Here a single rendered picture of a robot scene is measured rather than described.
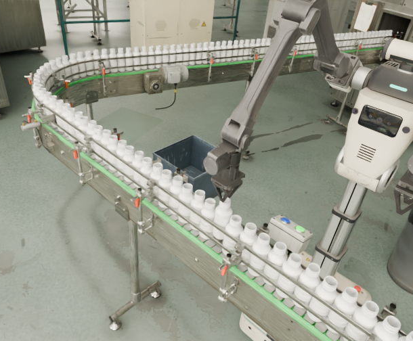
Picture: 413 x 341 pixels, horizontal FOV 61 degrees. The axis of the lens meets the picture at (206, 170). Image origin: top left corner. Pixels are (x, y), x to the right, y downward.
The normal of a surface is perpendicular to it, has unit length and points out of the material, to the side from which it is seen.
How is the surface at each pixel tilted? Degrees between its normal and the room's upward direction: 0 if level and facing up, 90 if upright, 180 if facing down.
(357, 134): 90
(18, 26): 90
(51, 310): 0
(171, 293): 0
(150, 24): 90
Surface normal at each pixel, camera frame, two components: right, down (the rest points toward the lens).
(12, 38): 0.73, 0.44
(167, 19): 0.48, 0.54
